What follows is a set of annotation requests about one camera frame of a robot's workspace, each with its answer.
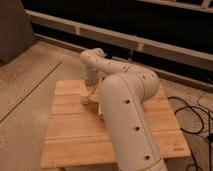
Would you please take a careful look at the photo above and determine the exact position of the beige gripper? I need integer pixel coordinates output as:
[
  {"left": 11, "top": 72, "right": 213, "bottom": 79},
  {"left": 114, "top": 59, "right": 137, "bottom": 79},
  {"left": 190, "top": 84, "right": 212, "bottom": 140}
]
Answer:
[{"left": 84, "top": 67, "right": 98, "bottom": 94}]

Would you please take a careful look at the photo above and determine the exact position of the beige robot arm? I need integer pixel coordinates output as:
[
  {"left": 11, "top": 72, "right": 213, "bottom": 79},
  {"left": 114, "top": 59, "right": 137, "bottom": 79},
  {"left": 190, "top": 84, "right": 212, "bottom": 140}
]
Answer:
[{"left": 80, "top": 48, "right": 168, "bottom": 171}]

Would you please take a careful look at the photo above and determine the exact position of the wooden board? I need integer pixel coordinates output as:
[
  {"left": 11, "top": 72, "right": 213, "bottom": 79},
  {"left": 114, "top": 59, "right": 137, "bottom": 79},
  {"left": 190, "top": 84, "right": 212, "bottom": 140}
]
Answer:
[{"left": 41, "top": 80, "right": 191, "bottom": 169}]

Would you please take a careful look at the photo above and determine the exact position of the brown sofa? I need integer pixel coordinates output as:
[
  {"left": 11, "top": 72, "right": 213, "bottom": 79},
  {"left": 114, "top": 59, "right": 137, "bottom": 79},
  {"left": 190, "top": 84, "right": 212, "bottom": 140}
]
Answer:
[{"left": 0, "top": 0, "right": 36, "bottom": 64}]

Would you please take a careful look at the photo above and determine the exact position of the white shelf frame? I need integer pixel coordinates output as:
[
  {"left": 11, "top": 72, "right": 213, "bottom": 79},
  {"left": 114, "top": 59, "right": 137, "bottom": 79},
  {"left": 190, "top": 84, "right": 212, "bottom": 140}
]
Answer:
[{"left": 25, "top": 0, "right": 213, "bottom": 73}]

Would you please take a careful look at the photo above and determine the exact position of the black cable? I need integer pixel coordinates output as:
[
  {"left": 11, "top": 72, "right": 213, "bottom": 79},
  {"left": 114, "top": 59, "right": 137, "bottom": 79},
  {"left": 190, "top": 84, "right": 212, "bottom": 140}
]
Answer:
[{"left": 167, "top": 92, "right": 213, "bottom": 171}]

